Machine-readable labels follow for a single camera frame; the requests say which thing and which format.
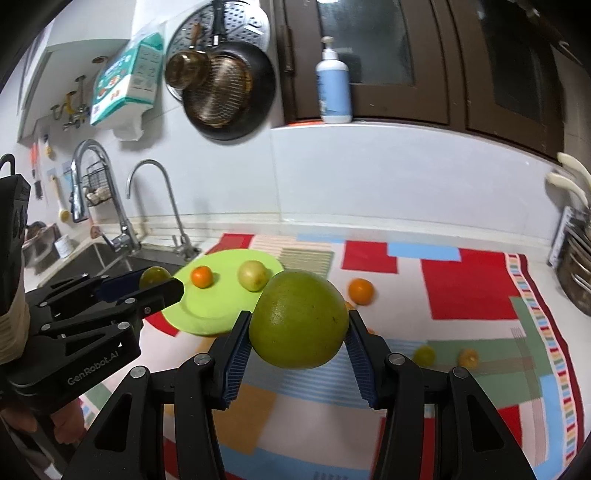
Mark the colourful patchwork cloth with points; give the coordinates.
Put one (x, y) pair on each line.
(461, 286)

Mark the dark wooden window frame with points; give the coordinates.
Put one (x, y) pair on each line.
(457, 69)

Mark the small orange kumquat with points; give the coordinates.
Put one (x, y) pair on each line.
(468, 359)

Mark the small brass pot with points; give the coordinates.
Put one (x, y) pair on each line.
(187, 69)

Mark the white pot rack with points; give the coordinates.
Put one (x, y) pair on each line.
(556, 240)

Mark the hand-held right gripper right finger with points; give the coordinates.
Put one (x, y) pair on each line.
(362, 369)

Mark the small yellow-green kumquat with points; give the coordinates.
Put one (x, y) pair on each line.
(424, 355)

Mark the brass perforated strainer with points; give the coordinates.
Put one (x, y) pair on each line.
(221, 92)

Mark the hanging orange kitchen tool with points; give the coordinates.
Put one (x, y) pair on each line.
(34, 159)

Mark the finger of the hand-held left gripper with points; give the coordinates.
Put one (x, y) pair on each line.
(157, 295)
(117, 286)

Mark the green plate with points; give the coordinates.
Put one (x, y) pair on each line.
(207, 309)

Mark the paper towel pack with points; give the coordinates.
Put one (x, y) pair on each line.
(124, 78)

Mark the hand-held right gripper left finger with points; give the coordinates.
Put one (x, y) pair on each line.
(235, 364)

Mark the brown scrub pad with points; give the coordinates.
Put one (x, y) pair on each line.
(97, 231)

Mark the yellow-green spotted citrus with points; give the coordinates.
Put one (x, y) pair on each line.
(252, 275)

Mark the person's left forearm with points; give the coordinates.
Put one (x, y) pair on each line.
(11, 323)

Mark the white cup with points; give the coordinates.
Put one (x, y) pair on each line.
(63, 247)

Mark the white pump bottle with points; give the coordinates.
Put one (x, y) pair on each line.
(333, 87)

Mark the perforated steel steamer plate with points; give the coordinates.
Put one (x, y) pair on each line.
(244, 23)

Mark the stainless steel sink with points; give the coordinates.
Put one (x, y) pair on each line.
(92, 263)

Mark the black frying pan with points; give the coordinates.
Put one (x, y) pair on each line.
(265, 92)

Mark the tall chrome pull-down faucet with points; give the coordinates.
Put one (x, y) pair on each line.
(121, 240)

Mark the small orange tangerine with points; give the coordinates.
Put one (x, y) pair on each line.
(360, 291)
(202, 277)

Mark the small dark green lime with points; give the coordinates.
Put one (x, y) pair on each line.
(152, 275)

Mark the white wall cabinet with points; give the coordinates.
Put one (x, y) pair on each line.
(92, 27)

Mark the person's left hand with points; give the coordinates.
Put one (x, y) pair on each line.
(69, 422)

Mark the slim gooseneck faucet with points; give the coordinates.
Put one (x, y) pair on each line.
(185, 249)

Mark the stainless steel pot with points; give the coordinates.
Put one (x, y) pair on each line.
(577, 277)

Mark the large pale green citrus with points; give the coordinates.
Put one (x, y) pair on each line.
(299, 318)

